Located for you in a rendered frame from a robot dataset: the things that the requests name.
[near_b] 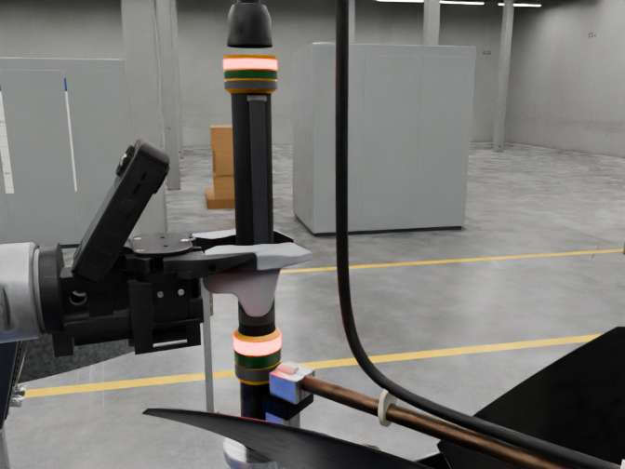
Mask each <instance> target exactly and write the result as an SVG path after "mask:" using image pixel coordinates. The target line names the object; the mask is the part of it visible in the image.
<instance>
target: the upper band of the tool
mask: <svg viewBox="0 0 625 469"><path fill-rule="evenodd" d="M233 59H264V60H276V56H270V55H227V56H223V60H233ZM225 70H274V71H277V69H272V68H227V69H224V71H225ZM227 80H272V81H277V79H268V78H231V79H224V81H227ZM225 90H226V91H228V92H229V93H274V91H275V90H277V89H253V88H246V89H225Z"/></svg>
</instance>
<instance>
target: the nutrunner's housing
mask: <svg viewBox="0 0 625 469"><path fill-rule="evenodd" d="M227 23H228V37H227V47H237V48H266V47H272V46H273V40H272V24H271V17H270V14H269V12H268V10H267V7H266V6H264V5H261V4H260V0H237V4H235V5H232V7H231V10H230V12H229V15H228V17H227ZM268 392H270V384H269V383H267V384H263V385H250V384H246V383H243V382H240V406H241V417H247V418H252V419H257V420H263V421H266V412H265V411H262V403H261V398H262V396H263V395H265V394H267V393H268Z"/></svg>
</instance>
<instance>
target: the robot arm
mask: <svg viewBox="0 0 625 469"><path fill-rule="evenodd" d="M169 163H170V160H169V157H168V155H167V154H166V152H165V150H164V149H162V148H161V147H159V146H157V145H155V144H153V143H151V142H150V141H147V140H145V139H138V140H137V141H136V142H135V144H134V146H132V145H129V146H128V148H127V150H126V152H125V153H124V154H123V155H122V156H121V158H120V160H119V165H118V167H117V169H116V171H115V174H116V175H117V177H116V178H115V180H114V182H113V185H112V186H111V188H110V190H109V192H108V193H107V195H106V196H105V198H104V200H103V202H102V204H101V205H100V208H99V210H98V212H97V213H96V215H95V217H94V219H93V221H92V222H91V223H90V225H89V227H88V229H87V231H86V233H85V235H84V237H83V239H82V240H81V242H80V244H79V246H78V248H77V249H76V251H75V253H74V254H73V261H72V267H65V266H64V259H63V254H62V250H61V246H60V243H50V244H41V245H40V247H39V248H38V246H37V245H36V244H35V243H33V242H27V243H16V244H4V245H0V343H3V342H17V341H24V340H31V339H39V338H41V337H42V336H43V334H44V333H45V331H46V332H47V334H48V335H49V334H52V339H53V346H54V354H55V357H59V356H66V355H73V352H74V347H75V346H79V345H86V344H93V343H100V342H113V341H120V340H126V339H128V345H129V347H134V349H135V355H141V354H147V353H153V352H160V351H166V350H173V349H179V348H185V347H192V346H198V345H201V323H204V306H203V299H202V297H201V296H199V295H198V278H203V284H204V286H205V288H206V289H207V290H208V291H209V292H211V293H214V294H232V295H234V296H236V297H237V299H238V300H239V302H240V303H241V305H242V306H243V308H244V310H245V312H246V313H247V314H248V315H250V316H263V315H266V314H267V313H268V312H269V311H270V310H271V308H272V304H273V298H274V294H275V291H276V287H277V283H278V279H279V275H280V272H281V270H282V268H283V267H285V266H289V265H294V264H298V263H302V262H306V261H310V260H312V259H313V254H312V253H311V252H310V251H308V250H306V249H304V248H301V247H299V246H297V245H295V244H294V240H293V238H292V237H290V236H288V235H286V234H282V233H280V232H278V231H276V230H273V244H260V245H254V246H236V235H235V229H233V230H232V229H215V230H194V231H184V232H177V233H174V232H163V233H153V234H141V235H136V236H133V237H132V238H131V240H130V239H129V238H128V237H129V236H130V234H131V232H132V230H133V229H134V227H135V225H136V223H137V221H138V220H139V218H140V215H141V213H142V212H143V210H144V209H145V207H146V205H147V204H148V202H149V200H150V198H151V197H152V195H153V194H156V193H157V192H158V190H159V189H160V187H161V185H162V184H163V182H164V181H165V179H166V175H167V174H168V171H169V169H170V167H169ZM74 291H76V292H77V293H78V294H76V293H74ZM82 292H85V293H83V294H79V293H82ZM180 340H187V341H186V342H179V343H172V344H166V345H159V346H153V345H154V344H155V343H161V342H173V341H180Z"/></svg>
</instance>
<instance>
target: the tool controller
mask: <svg viewBox="0 0 625 469"><path fill-rule="evenodd" d="M27 342H28V340H24V341H17V342H3V343H0V430H1V429H2V428H3V426H4V423H5V420H6V419H7V415H9V412H10V411H9V409H10V407H14V408H21V407H22V402H23V398H24V396H25V392H26V387H27V386H26V385H17V384H18V381H19V378H20V373H21V370H22V367H23V365H24V363H25V362H24V357H25V352H26V347H27Z"/></svg>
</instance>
